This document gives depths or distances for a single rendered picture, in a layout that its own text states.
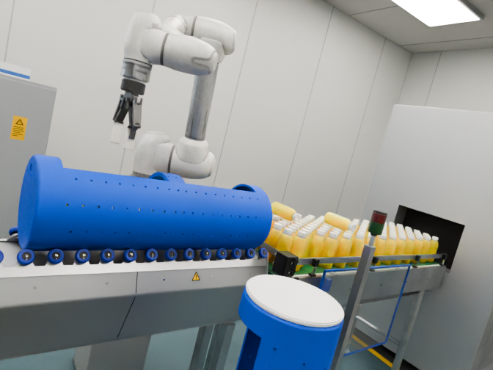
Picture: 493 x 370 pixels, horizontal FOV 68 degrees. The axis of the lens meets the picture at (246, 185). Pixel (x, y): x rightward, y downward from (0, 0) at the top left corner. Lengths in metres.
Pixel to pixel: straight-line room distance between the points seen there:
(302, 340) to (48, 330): 0.77
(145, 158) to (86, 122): 2.21
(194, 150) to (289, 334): 1.09
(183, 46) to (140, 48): 0.13
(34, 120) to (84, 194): 1.59
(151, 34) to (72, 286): 0.80
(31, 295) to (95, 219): 0.26
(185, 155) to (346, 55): 4.18
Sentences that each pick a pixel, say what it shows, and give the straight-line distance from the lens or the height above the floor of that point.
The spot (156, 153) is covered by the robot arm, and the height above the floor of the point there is 1.25.
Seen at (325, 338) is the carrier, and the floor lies 1.00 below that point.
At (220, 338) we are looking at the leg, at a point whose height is 0.55.
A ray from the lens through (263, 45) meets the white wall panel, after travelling 4.76.
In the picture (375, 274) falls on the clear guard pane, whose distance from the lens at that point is 2.06.
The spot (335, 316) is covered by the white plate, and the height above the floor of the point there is 1.04.
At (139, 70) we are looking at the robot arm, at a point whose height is 1.55.
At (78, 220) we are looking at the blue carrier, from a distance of 1.14.
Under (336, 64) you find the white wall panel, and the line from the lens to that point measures 5.54.
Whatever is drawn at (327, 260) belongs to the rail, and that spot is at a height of 0.97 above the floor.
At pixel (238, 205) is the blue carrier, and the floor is 1.17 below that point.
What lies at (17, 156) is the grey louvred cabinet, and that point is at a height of 0.97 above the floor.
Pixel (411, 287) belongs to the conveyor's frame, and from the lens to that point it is 2.62.
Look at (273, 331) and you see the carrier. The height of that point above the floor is 0.99.
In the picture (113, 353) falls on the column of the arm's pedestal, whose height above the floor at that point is 0.23.
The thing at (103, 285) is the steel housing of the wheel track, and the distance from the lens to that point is 1.27.
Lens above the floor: 1.43
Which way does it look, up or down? 7 degrees down
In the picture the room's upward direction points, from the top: 14 degrees clockwise
